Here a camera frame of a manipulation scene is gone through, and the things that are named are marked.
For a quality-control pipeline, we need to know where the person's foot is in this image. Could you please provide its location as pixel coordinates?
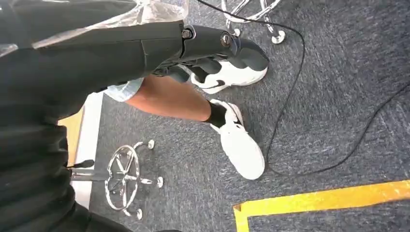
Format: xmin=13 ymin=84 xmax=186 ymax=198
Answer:
xmin=208 ymin=98 xmax=266 ymax=181
xmin=190 ymin=60 xmax=269 ymax=95

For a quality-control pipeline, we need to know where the light wooden panel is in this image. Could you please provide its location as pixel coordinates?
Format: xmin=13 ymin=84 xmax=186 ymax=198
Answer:
xmin=58 ymin=107 xmax=85 ymax=168

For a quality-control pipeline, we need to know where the ribbed grey left arm sleeve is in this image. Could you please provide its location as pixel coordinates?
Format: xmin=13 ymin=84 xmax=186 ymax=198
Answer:
xmin=0 ymin=123 xmax=76 ymax=218

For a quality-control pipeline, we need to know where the black cable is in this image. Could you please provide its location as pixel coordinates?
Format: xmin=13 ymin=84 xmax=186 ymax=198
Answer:
xmin=196 ymin=0 xmax=410 ymax=177

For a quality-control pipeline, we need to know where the yellow floor tape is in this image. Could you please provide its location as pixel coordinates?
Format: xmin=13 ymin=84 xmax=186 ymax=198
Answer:
xmin=233 ymin=179 xmax=410 ymax=232

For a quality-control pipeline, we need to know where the chrome office chair base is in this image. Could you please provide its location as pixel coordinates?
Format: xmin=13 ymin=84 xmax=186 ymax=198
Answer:
xmin=68 ymin=139 xmax=164 ymax=221
xmin=220 ymin=0 xmax=287 ymax=45

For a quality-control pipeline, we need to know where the clear plastic wrap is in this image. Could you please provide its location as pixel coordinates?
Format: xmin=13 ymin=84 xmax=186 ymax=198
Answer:
xmin=0 ymin=0 xmax=190 ymax=59

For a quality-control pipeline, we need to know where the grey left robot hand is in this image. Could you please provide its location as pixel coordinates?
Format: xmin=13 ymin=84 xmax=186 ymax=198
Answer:
xmin=0 ymin=20 xmax=270 ymax=232

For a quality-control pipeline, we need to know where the white furniture panel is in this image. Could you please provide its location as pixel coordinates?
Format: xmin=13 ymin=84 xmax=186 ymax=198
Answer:
xmin=71 ymin=92 xmax=104 ymax=209

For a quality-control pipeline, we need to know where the person's leg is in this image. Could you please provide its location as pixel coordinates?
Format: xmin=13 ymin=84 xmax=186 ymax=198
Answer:
xmin=104 ymin=75 xmax=229 ymax=129

